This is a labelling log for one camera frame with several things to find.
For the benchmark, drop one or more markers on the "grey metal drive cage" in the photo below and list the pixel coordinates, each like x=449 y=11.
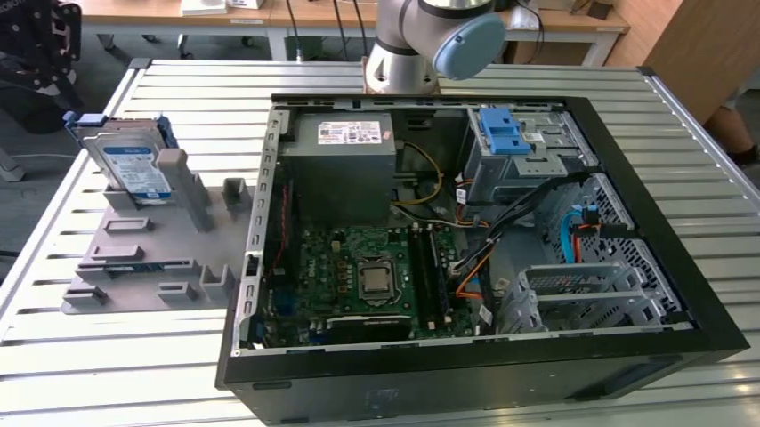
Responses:
x=493 y=178

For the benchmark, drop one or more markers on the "black graphics card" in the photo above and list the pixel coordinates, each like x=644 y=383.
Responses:
x=367 y=327

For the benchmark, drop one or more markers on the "silver CPU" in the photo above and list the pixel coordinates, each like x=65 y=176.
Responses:
x=375 y=280

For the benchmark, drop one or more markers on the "blue plastic drive latch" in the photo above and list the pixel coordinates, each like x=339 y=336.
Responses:
x=501 y=133

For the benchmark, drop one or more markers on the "small blue white box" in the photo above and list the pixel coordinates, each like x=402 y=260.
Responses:
x=246 y=3

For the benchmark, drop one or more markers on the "green motherboard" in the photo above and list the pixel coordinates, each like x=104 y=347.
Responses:
x=379 y=240

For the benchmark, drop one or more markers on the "grey parts rack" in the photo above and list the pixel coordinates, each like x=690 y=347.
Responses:
x=127 y=289

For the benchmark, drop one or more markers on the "black mesh waste basket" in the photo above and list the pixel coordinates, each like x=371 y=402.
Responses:
x=35 y=115

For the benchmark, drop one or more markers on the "wooden desk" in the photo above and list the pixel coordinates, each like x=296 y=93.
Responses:
x=308 y=18
x=148 y=18

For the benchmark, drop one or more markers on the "grey metal stand foot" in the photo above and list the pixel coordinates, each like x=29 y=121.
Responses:
x=12 y=166

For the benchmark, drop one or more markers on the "grey disk bay cage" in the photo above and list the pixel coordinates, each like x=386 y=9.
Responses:
x=581 y=299

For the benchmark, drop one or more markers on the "black PC case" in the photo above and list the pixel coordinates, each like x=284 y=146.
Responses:
x=415 y=391

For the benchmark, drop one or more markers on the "person's bare leg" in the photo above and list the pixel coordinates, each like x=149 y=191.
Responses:
x=730 y=129

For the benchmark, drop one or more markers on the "hard disk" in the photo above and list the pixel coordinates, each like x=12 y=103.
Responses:
x=127 y=164

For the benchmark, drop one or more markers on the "grey power supply unit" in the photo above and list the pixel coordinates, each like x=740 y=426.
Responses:
x=332 y=191

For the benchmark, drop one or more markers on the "green RAM stick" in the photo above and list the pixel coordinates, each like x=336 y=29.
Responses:
x=133 y=268

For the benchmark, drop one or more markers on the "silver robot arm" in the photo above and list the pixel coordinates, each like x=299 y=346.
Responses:
x=398 y=66

